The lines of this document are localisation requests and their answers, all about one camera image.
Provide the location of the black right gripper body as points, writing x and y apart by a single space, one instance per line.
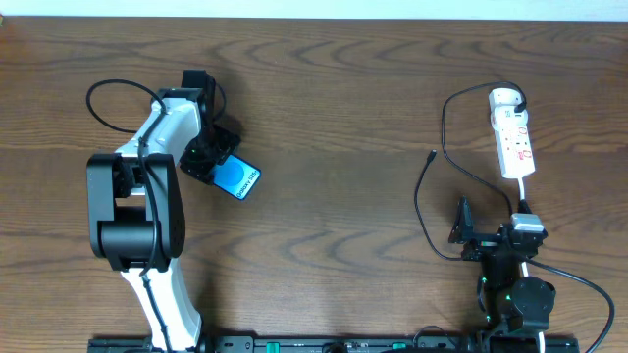
489 240

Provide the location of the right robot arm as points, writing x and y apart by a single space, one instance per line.
518 305

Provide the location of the blue Galaxy smartphone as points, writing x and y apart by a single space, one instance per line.
236 177

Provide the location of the white power strip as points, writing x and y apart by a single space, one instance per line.
514 148

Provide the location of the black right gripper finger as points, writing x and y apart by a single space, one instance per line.
523 207
463 224

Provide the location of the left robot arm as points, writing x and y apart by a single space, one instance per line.
135 209

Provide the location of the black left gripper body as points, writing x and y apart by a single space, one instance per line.
207 164

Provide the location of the white USB charger plug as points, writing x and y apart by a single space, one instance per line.
504 97

